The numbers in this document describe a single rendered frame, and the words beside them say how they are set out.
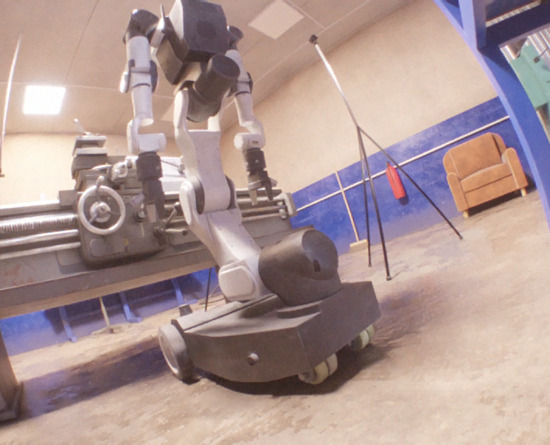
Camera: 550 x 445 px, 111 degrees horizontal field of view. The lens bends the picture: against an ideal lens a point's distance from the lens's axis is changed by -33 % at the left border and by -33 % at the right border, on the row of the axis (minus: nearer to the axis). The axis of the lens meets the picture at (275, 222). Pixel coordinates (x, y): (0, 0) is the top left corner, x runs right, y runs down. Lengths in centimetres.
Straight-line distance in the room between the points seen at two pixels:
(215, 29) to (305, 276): 96
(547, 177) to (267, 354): 75
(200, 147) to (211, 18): 53
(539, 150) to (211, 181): 97
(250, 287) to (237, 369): 22
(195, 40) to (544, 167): 112
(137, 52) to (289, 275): 92
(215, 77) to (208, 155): 29
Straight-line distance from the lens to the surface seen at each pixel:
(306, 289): 65
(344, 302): 69
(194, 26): 115
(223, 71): 95
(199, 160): 102
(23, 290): 116
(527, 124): 75
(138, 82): 106
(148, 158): 93
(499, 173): 356
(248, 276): 74
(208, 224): 97
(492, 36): 85
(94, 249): 120
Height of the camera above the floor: 31
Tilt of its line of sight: 7 degrees up
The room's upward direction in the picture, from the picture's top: 18 degrees counter-clockwise
